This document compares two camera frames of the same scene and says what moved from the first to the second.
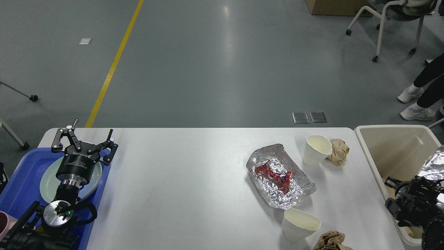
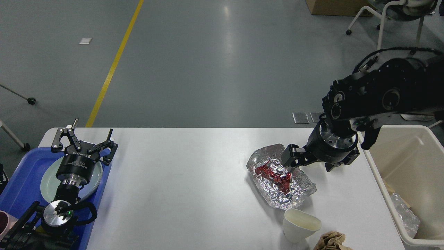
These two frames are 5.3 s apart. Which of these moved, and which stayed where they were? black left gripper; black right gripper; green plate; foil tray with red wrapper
Moved: black right gripper
Stayed: black left gripper; green plate; foil tray with red wrapper
